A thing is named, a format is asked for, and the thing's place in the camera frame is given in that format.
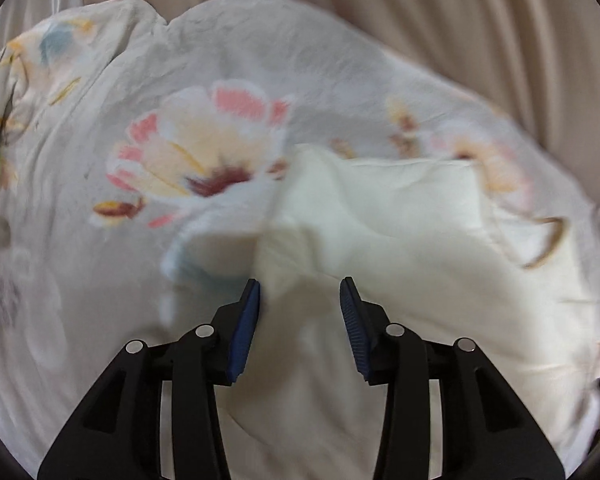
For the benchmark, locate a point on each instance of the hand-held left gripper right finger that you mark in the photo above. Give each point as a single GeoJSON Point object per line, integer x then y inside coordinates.
{"type": "Point", "coordinates": [352, 330]}

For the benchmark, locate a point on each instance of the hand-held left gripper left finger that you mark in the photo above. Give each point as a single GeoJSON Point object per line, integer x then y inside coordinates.
{"type": "Point", "coordinates": [244, 327]}

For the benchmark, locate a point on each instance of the floral white quilt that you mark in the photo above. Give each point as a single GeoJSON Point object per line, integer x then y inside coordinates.
{"type": "Point", "coordinates": [220, 80]}

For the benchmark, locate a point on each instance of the beige bed sheet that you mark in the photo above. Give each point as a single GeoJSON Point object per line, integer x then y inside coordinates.
{"type": "Point", "coordinates": [430, 15]}

